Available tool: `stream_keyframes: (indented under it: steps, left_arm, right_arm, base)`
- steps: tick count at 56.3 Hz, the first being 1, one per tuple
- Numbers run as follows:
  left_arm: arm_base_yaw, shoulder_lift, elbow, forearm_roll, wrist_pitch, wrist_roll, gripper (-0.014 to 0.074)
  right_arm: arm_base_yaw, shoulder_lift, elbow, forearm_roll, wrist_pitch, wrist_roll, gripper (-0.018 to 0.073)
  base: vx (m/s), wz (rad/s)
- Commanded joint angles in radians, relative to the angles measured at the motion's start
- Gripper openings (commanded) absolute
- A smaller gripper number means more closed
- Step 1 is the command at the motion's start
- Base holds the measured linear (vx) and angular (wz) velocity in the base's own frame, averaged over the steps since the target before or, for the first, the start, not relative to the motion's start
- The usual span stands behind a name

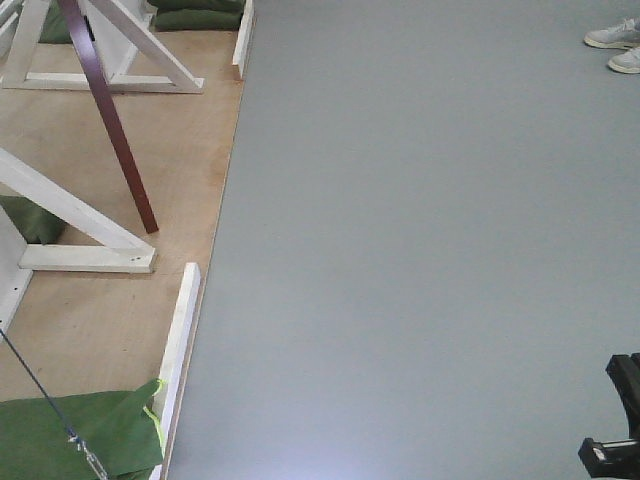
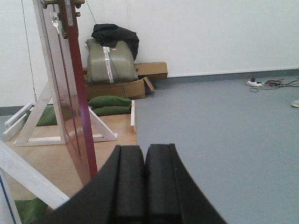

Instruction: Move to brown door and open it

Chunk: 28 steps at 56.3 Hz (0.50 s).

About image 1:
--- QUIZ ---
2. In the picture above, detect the near white triangular brace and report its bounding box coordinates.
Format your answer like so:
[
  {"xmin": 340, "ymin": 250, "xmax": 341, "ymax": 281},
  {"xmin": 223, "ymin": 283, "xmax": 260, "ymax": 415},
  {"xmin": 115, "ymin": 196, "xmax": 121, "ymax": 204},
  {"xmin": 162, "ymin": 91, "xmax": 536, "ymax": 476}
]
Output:
[{"xmin": 1, "ymin": 149, "xmax": 156, "ymax": 274}]

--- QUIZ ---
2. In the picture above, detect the far white edge rail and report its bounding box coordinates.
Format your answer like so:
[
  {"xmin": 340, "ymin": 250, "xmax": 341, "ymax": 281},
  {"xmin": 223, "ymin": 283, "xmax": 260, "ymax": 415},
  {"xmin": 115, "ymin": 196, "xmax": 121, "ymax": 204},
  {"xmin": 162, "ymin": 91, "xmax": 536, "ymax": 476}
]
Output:
[{"xmin": 232, "ymin": 0, "xmax": 255, "ymax": 81}]

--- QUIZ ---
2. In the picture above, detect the white sneaker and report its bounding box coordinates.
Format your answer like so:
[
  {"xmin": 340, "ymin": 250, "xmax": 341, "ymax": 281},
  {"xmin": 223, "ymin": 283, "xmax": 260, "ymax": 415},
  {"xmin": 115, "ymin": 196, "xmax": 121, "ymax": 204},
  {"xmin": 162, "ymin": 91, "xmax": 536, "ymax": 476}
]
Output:
[
  {"xmin": 607, "ymin": 47, "xmax": 640, "ymax": 74},
  {"xmin": 583, "ymin": 18, "xmax": 639, "ymax": 49}
]

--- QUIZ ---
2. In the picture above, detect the upper far green sandbag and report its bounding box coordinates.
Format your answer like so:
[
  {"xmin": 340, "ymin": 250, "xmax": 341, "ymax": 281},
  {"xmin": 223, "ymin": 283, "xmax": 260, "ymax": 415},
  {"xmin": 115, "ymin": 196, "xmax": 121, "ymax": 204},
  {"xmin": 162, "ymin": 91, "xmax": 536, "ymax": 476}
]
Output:
[{"xmin": 148, "ymin": 0, "xmax": 245, "ymax": 13}]

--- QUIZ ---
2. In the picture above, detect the white sneaker upper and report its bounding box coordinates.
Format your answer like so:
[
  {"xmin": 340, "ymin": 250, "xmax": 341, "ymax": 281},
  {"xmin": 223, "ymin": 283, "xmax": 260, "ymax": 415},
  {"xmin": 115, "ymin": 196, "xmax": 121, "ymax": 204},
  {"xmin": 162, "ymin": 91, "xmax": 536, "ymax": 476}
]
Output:
[{"xmin": 583, "ymin": 18, "xmax": 639, "ymax": 49}]

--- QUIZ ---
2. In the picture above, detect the middle green sandbag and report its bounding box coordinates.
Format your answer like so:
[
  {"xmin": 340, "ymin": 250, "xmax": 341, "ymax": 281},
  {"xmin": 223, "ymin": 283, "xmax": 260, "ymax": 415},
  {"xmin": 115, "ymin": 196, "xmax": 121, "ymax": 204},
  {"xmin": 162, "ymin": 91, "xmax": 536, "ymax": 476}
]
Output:
[{"xmin": 1, "ymin": 195, "xmax": 66, "ymax": 245}]

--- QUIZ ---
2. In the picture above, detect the near steel guy wire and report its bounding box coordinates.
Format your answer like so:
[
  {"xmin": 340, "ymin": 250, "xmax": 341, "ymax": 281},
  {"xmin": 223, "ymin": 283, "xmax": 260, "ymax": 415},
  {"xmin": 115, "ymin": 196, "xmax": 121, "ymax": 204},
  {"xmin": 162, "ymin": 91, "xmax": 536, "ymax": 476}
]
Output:
[{"xmin": 0, "ymin": 328, "xmax": 110, "ymax": 480}]

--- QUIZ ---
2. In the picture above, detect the white edge rail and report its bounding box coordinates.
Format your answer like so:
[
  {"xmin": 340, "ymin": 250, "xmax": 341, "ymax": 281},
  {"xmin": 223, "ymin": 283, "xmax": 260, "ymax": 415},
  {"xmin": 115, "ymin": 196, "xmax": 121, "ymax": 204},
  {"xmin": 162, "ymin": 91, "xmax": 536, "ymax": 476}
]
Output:
[
  {"xmin": 150, "ymin": 262, "xmax": 201, "ymax": 479},
  {"xmin": 232, "ymin": 0, "xmax": 255, "ymax": 81}
]

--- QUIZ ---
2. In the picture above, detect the far white triangular brace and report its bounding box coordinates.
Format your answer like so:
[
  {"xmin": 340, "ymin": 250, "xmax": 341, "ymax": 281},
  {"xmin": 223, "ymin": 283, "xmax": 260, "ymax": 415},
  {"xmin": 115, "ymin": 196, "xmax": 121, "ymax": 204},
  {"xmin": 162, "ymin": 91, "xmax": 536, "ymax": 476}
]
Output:
[{"xmin": 1, "ymin": 1, "xmax": 204, "ymax": 94}]

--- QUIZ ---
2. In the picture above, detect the brown wooden door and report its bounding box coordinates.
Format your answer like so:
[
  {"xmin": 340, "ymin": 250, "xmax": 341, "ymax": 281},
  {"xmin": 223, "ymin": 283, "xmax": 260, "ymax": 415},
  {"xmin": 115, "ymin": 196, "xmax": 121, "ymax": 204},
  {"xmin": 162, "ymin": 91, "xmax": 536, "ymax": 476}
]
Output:
[{"xmin": 58, "ymin": 0, "xmax": 159, "ymax": 233}]

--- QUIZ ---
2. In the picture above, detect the plywood base platform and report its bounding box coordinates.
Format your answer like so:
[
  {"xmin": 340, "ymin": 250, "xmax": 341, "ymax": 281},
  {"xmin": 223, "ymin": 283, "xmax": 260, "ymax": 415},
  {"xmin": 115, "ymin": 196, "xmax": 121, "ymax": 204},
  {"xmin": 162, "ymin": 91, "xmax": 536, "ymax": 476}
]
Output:
[{"xmin": 1, "ymin": 31, "xmax": 242, "ymax": 400}]

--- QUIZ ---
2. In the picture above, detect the green sandbag behind brace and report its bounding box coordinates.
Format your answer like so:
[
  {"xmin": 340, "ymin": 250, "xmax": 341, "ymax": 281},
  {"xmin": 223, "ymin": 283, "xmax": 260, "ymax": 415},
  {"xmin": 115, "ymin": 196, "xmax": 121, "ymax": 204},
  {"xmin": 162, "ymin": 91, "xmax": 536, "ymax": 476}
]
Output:
[{"xmin": 39, "ymin": 1, "xmax": 72, "ymax": 44}]

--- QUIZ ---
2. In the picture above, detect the black robot gripper part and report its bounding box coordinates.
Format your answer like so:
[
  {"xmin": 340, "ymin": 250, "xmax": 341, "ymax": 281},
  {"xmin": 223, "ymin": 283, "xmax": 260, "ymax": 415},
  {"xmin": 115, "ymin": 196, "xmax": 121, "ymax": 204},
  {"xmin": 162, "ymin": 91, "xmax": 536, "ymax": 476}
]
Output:
[{"xmin": 578, "ymin": 352, "xmax": 639, "ymax": 479}]

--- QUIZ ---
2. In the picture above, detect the white sneaker lower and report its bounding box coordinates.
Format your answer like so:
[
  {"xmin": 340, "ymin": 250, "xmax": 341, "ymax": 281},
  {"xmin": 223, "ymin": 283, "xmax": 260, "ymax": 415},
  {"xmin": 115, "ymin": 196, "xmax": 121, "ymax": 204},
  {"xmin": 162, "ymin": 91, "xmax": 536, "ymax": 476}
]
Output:
[{"xmin": 607, "ymin": 47, "xmax": 640, "ymax": 74}]

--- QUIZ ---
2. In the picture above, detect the white triangular brace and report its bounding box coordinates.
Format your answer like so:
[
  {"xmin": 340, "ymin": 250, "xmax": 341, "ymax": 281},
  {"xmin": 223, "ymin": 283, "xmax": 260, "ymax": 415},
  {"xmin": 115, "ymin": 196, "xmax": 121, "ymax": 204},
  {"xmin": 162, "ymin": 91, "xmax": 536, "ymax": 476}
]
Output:
[
  {"xmin": 1, "ymin": 1, "xmax": 204, "ymax": 94},
  {"xmin": 1, "ymin": 149, "xmax": 156, "ymax": 274}
]

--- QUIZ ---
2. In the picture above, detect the near green sandbag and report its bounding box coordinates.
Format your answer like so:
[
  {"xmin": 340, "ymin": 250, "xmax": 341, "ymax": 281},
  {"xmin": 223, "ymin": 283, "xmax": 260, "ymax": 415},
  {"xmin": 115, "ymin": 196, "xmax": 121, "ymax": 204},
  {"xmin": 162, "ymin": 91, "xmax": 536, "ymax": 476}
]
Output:
[{"xmin": 1, "ymin": 379, "xmax": 164, "ymax": 479}]

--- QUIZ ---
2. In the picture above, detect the near white edge rail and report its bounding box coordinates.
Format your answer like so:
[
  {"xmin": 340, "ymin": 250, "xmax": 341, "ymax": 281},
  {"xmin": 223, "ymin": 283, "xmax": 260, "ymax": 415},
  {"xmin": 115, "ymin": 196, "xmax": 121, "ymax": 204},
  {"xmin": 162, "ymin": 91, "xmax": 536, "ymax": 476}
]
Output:
[{"xmin": 150, "ymin": 262, "xmax": 201, "ymax": 479}]

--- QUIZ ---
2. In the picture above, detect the lower far green sandbag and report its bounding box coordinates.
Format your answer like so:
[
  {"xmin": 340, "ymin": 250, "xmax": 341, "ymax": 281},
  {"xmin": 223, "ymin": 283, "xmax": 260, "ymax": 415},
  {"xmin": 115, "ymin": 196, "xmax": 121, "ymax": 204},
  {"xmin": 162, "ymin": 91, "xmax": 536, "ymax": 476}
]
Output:
[{"xmin": 154, "ymin": 9, "xmax": 243, "ymax": 31}]

